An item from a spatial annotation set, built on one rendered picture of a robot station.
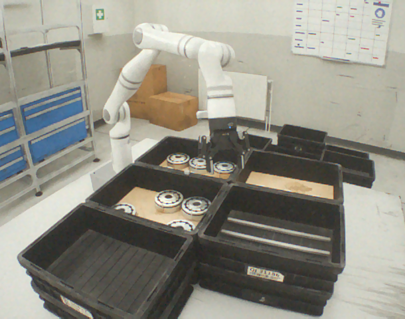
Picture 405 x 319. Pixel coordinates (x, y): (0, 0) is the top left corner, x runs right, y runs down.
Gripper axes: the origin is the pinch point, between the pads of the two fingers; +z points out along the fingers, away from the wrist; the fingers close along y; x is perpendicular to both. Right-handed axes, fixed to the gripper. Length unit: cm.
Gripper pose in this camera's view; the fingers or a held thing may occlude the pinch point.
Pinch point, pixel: (226, 169)
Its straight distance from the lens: 80.8
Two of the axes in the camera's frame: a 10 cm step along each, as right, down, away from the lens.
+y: 9.1, -1.4, 3.9
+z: 0.9, 9.8, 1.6
